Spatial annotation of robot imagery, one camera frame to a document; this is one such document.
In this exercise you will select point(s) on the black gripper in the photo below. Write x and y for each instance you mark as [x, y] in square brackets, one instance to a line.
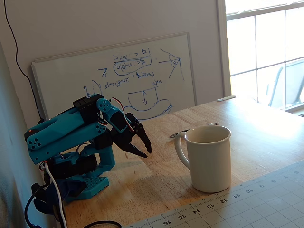
[132, 140]

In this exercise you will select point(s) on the dark ballpoint pen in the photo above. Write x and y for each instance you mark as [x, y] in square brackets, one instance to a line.
[183, 131]

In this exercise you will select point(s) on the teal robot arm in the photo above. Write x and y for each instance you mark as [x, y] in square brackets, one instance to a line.
[59, 123]

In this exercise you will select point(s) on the white ceramic mug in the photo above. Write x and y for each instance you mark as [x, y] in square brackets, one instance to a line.
[209, 161]

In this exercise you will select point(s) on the dark blue table clamp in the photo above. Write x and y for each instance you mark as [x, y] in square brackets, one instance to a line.
[69, 187]

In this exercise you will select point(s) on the whiteboard with blue writing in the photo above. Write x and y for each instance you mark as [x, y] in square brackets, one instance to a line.
[71, 71]

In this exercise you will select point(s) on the white framed window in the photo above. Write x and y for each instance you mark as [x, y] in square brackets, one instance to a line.
[223, 47]

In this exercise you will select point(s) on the grey gridded cutting mat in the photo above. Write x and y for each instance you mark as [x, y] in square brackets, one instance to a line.
[261, 209]

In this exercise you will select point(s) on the outdoor patio chair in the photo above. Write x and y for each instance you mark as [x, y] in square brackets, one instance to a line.
[294, 80]

